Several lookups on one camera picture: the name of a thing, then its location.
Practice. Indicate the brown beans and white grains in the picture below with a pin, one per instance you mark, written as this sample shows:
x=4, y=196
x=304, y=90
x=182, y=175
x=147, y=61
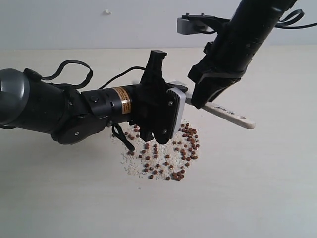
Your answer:
x=168, y=161

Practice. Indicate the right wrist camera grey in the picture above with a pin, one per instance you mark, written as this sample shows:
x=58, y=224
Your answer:
x=189, y=24

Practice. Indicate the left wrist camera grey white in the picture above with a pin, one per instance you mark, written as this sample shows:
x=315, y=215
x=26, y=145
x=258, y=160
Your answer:
x=180, y=104

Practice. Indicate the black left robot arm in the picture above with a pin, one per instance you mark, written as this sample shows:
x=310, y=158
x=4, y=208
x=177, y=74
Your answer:
x=69, y=114

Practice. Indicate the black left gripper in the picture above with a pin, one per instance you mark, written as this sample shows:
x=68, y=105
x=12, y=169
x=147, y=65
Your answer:
x=155, y=110

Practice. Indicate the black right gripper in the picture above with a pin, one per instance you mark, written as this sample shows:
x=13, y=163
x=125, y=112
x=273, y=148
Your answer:
x=210, y=80

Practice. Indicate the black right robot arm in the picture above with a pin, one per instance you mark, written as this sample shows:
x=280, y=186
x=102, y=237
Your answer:
x=228, y=56

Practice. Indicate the white wall plug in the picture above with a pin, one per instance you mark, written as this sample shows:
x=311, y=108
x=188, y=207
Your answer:
x=107, y=12

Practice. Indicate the white wooden paint brush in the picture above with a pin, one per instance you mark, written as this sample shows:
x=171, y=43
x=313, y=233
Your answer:
x=220, y=111

